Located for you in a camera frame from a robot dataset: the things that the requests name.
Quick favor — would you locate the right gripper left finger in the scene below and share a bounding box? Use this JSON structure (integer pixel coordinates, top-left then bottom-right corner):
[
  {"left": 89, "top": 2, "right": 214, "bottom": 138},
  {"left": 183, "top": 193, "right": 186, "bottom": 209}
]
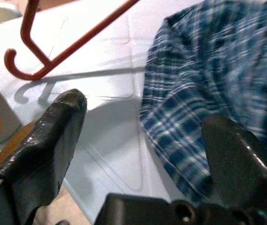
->
[{"left": 0, "top": 88, "right": 88, "bottom": 225}]

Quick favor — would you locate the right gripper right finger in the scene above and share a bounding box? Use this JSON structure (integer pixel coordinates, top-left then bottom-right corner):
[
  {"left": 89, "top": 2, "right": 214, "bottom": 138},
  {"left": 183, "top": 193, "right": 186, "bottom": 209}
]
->
[{"left": 201, "top": 116, "right": 267, "bottom": 209}]

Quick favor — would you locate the pink plastic hanger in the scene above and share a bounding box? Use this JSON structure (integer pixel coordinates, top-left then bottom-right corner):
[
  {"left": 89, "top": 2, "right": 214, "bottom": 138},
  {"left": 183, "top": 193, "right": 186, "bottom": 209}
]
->
[{"left": 4, "top": 0, "right": 141, "bottom": 81}]

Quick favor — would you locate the blue plaid shirt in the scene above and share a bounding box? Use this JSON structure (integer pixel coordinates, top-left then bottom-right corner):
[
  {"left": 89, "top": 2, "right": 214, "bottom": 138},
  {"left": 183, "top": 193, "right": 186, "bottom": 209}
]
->
[{"left": 140, "top": 0, "right": 267, "bottom": 204}]

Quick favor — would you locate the white folding table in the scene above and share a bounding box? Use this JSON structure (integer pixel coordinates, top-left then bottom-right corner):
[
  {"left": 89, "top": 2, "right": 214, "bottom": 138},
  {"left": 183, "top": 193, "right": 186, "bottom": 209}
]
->
[{"left": 0, "top": 0, "right": 218, "bottom": 225}]

